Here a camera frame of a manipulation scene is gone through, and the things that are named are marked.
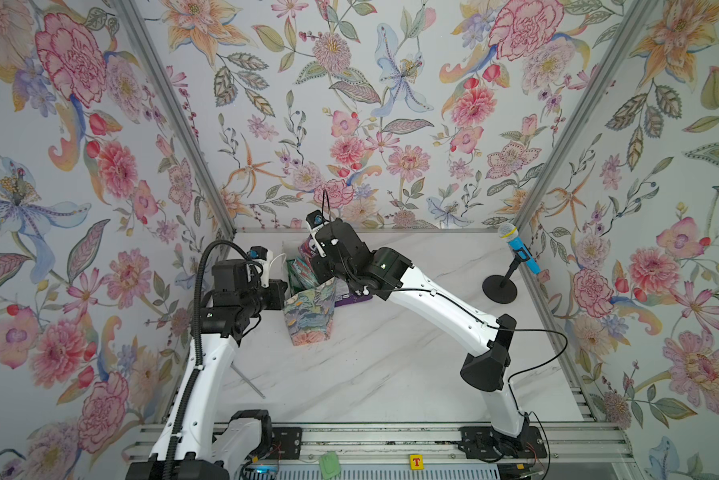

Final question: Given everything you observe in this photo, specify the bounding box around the floral white paper bag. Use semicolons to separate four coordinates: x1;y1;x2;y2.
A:
282;239;338;347

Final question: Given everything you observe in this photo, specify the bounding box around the green tag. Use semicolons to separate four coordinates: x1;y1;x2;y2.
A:
318;451;341;480

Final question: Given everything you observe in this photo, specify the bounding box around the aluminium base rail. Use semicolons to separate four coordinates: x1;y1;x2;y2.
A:
214;421;637;466

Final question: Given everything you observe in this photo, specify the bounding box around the purple snack packet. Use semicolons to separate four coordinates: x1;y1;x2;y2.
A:
334;292;373;308

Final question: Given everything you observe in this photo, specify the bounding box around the green Fox's candy bag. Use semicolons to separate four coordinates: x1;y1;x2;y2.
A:
285;258;320;294

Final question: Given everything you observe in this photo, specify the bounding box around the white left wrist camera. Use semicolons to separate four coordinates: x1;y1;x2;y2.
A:
248;246;275;288

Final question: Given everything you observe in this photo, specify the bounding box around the pink purple Fox's candy bag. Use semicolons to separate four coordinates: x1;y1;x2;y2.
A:
298;236;319;260

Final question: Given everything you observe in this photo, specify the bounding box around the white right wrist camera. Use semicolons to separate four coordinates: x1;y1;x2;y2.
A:
306;210;327;257

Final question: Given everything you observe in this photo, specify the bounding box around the blue microphone on black stand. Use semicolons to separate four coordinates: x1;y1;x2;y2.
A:
481;222;541;305

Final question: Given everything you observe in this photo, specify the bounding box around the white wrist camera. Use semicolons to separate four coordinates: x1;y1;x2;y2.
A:
248;246;275;288
306;210;327;257

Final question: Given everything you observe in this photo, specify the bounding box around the yellow T label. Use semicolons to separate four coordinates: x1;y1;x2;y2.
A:
409;454;425;471

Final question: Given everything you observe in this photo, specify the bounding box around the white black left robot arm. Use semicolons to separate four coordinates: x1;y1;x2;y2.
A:
126;240;287;479

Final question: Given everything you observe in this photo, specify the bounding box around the black handled screwdriver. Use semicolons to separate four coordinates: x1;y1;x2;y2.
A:
230;363;266;400

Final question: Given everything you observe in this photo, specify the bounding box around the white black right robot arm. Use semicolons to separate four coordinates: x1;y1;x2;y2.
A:
306;210;527;439

